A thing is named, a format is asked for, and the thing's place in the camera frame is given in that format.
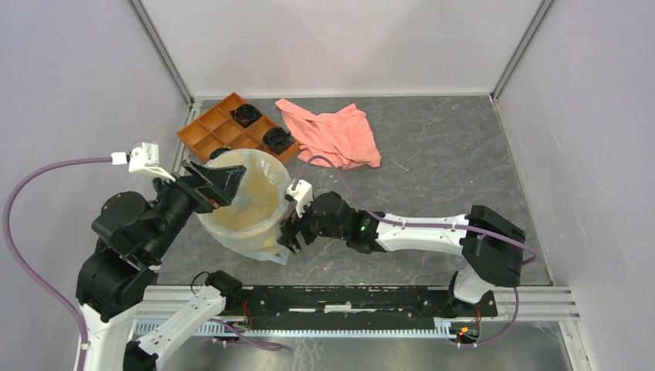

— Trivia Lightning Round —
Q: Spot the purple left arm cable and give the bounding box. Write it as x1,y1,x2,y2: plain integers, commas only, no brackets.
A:
2,156,114,371

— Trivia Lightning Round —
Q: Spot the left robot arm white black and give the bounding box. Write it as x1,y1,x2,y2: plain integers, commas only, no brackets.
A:
76,161,246,370

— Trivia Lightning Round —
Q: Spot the black green bag roll left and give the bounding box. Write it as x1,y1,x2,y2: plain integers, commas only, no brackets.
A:
209,147,231,159

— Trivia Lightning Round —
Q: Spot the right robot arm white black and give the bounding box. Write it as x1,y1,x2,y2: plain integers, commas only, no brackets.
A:
277,192,534,315

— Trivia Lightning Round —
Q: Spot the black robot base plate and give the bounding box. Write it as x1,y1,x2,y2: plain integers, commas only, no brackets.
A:
220,285,498,330

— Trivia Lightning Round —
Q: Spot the black bag roll top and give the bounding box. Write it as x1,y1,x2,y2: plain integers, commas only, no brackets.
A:
230,104,262,128

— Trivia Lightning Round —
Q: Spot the orange compartment tray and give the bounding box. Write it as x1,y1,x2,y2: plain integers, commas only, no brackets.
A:
177,93,300,163

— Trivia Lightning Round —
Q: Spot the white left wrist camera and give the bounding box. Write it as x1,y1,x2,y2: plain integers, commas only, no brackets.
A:
110,141,175,181

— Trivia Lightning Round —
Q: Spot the yellow trash bin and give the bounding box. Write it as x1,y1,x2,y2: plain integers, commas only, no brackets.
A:
196,148,293,259

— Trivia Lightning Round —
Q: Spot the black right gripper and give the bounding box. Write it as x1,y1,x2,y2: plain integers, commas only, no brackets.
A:
277,195,348,254

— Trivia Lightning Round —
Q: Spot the pink cloth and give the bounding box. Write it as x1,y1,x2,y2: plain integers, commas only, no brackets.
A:
276,99,382,169

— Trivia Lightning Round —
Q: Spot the light blue plastic trash bag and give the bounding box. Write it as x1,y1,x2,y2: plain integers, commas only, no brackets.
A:
196,148,294,266

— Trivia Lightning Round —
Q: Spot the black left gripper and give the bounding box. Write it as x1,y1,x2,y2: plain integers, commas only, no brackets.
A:
146,154,248,258

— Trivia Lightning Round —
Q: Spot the aluminium slotted cable rail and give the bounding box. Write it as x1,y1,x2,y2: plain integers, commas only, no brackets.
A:
131,319,463,340

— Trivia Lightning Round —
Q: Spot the black bag roll right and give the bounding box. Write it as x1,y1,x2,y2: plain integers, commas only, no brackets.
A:
262,127,295,155

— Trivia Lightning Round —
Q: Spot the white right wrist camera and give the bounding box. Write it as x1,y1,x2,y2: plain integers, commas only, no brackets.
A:
285,179,314,218

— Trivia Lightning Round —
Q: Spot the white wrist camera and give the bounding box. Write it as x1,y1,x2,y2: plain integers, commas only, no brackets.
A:
285,179,314,218
110,141,175,181

